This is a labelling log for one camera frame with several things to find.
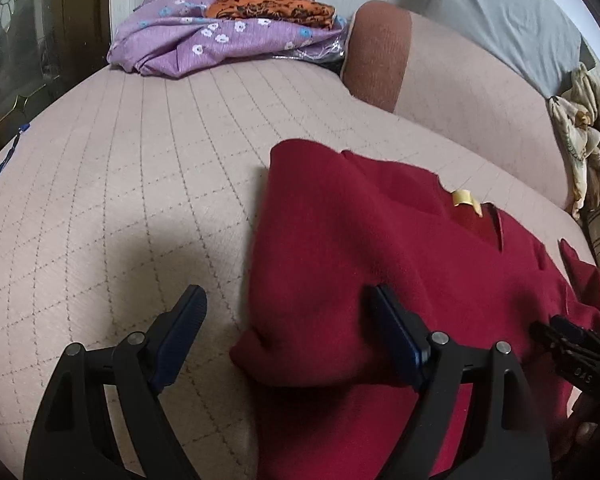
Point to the red knit sweater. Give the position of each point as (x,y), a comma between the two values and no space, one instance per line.
(340,240)

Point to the pink bolster with brown end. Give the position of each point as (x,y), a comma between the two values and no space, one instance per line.
(480,100)

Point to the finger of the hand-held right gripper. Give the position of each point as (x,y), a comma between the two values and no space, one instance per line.
(555,342)
(570,326)

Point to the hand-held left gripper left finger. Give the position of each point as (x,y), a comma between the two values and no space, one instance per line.
(182,325)

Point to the person's right hand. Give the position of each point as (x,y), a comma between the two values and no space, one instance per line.
(580,430)

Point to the grey pillow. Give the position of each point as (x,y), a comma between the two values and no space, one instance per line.
(505,15)

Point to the pink quilted bed cover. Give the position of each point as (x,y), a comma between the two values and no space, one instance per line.
(130,185)

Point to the orange black patterned cloth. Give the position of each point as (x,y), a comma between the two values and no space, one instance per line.
(270,7)

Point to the wooden glass door cabinet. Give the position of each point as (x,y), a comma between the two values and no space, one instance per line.
(35,50)

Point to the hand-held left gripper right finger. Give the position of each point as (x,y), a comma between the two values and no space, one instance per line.
(395,330)

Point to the cream floral blanket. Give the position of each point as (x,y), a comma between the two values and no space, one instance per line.
(580,125)

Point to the purple floral cloth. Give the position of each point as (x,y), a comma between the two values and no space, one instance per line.
(180,35)

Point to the clear plastic bag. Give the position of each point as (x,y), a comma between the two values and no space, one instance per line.
(315,52)

